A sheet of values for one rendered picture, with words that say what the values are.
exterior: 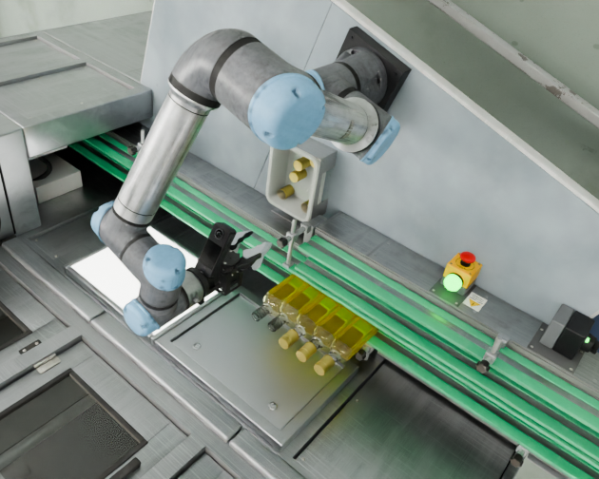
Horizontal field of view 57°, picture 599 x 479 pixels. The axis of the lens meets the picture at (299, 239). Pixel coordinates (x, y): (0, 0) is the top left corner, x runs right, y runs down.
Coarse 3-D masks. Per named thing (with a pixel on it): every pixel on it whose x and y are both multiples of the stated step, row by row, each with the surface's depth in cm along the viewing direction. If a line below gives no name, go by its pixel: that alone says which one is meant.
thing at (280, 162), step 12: (276, 156) 164; (288, 156) 169; (300, 156) 166; (312, 156) 154; (276, 168) 168; (288, 168) 171; (312, 168) 165; (276, 180) 170; (288, 180) 173; (300, 180) 170; (312, 180) 167; (276, 192) 174; (300, 192) 172; (312, 192) 159; (276, 204) 171; (288, 204) 171; (300, 204) 171; (312, 204) 162; (300, 216) 167
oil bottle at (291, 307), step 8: (304, 288) 156; (312, 288) 157; (296, 296) 154; (304, 296) 154; (312, 296) 154; (280, 304) 151; (288, 304) 151; (296, 304) 151; (304, 304) 151; (280, 312) 150; (288, 312) 149; (296, 312) 149; (288, 320) 150
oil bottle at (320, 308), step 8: (320, 296) 155; (312, 304) 152; (320, 304) 152; (328, 304) 153; (336, 304) 153; (304, 312) 149; (312, 312) 150; (320, 312) 150; (328, 312) 151; (296, 320) 148; (304, 320) 147; (312, 320) 147; (320, 320) 149; (304, 328) 147; (312, 328) 147
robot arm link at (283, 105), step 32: (224, 64) 84; (256, 64) 82; (288, 64) 85; (224, 96) 85; (256, 96) 81; (288, 96) 80; (320, 96) 84; (352, 96) 122; (256, 128) 84; (288, 128) 84; (320, 128) 98; (352, 128) 108; (384, 128) 118
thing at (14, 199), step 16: (0, 128) 166; (16, 128) 167; (0, 144) 165; (16, 144) 169; (0, 160) 167; (16, 160) 172; (0, 176) 170; (16, 176) 174; (0, 192) 173; (16, 192) 177; (32, 192) 182; (0, 208) 175; (16, 208) 180; (32, 208) 185; (16, 224) 183; (32, 224) 188
